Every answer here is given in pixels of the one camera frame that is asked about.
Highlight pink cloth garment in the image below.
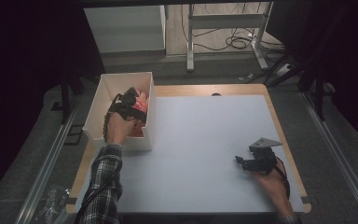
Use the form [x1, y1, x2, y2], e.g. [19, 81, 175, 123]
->
[124, 88, 150, 138]

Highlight white rectangular box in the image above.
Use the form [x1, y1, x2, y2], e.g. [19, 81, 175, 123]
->
[82, 71, 156, 153]

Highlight left hand-held gripper black cable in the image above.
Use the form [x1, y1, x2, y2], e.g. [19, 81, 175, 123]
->
[74, 92, 122, 224]

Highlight pale blue table mat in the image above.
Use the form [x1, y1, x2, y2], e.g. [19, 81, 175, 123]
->
[74, 94, 306, 215]

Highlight person's right hand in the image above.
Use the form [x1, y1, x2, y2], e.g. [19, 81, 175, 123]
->
[253, 158, 294, 217]

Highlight hand-held gripper black cable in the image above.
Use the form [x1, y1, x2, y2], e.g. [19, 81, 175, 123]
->
[273, 158, 292, 201]
[74, 92, 122, 224]

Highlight grey metal desk frame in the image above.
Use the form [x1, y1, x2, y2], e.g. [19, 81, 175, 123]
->
[186, 1, 275, 73]

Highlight black floor cables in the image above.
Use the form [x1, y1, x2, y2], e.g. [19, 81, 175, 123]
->
[180, 2, 286, 53]

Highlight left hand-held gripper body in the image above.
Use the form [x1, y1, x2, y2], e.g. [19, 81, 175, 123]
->
[108, 92, 148, 123]

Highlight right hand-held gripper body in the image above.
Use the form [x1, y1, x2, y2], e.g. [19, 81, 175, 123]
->
[241, 137, 283, 174]

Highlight right hand-held gripper black cable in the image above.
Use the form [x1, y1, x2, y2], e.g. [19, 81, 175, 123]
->
[273, 158, 292, 201]

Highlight aluminium floor rail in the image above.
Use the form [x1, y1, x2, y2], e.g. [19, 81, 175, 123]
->
[14, 92, 82, 224]
[299, 91, 358, 224]

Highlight white cabinet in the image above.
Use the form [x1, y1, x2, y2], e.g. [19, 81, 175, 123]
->
[83, 4, 167, 54]

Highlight clear plastic bag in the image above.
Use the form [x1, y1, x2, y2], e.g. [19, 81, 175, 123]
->
[32, 184, 73, 224]

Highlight person's left hand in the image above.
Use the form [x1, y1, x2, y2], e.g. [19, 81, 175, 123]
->
[104, 111, 137, 147]

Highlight black metal stand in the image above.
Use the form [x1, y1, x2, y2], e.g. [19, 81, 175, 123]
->
[266, 51, 328, 122]
[50, 72, 86, 126]

